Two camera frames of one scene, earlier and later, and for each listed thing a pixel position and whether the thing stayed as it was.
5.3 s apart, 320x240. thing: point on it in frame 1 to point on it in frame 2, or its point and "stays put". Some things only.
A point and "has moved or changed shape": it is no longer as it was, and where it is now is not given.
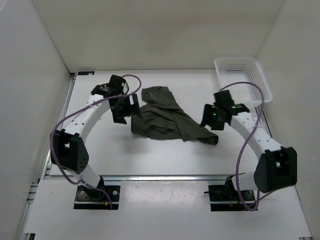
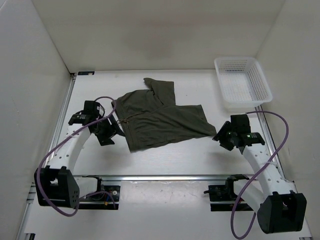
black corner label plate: (85, 73) stays put
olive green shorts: (162, 119) has moved or changed shape
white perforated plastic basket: (231, 70) stays put
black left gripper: (118, 117) to (104, 140)
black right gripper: (208, 109) to (220, 136)
